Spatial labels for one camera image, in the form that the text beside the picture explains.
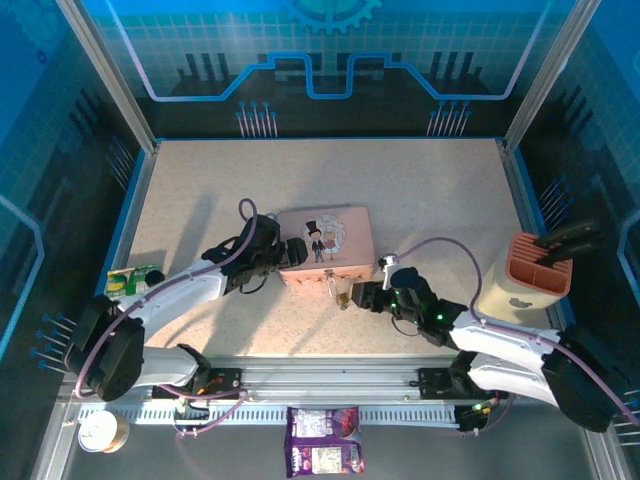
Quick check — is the metal tin can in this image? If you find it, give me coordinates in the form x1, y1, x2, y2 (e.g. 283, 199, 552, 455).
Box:
76, 409, 132, 455

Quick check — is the cream knife block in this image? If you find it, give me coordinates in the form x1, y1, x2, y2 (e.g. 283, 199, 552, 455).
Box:
473, 231, 575, 318

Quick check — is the pink tin box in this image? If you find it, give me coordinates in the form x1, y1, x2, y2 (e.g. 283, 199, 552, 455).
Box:
274, 203, 377, 290

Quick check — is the white slotted cable duct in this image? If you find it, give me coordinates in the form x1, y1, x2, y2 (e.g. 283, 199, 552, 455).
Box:
78, 402, 462, 427

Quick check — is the black handled knife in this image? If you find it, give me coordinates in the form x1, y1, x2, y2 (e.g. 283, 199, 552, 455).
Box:
536, 239, 609, 267
533, 217, 602, 251

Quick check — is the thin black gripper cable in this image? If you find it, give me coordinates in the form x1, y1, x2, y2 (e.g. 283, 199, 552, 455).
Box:
390, 313, 419, 338
237, 273, 269, 296

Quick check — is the green snack packet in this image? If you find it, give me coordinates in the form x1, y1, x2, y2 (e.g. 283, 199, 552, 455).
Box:
106, 263, 164, 302

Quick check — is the aluminium frame post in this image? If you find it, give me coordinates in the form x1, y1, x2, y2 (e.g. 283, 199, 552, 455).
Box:
53, 0, 162, 154
501, 0, 602, 154

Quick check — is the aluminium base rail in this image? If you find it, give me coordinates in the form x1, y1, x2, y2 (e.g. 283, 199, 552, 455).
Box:
207, 356, 462, 402

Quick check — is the brass padlock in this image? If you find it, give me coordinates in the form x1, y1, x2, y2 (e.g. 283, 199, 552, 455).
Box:
324, 268, 351, 308

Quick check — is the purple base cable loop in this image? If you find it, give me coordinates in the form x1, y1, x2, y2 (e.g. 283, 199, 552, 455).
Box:
152, 385, 250, 439
469, 393, 514, 437

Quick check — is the purple snack packet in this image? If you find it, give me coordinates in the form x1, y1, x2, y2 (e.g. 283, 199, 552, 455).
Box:
283, 405, 366, 479

